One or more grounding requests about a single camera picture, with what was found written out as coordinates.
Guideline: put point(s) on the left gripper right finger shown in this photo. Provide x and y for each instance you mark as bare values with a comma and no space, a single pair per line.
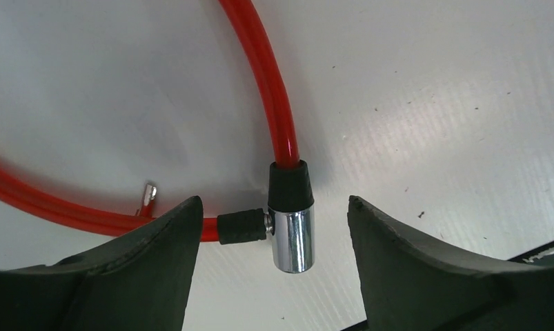
441,283

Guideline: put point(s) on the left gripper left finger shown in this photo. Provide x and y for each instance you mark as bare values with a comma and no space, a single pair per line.
138,281

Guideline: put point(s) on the cable lock keys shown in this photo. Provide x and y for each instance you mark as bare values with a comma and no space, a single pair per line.
148,201

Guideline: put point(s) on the red cable bike lock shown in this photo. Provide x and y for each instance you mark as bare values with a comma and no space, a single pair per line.
288,220

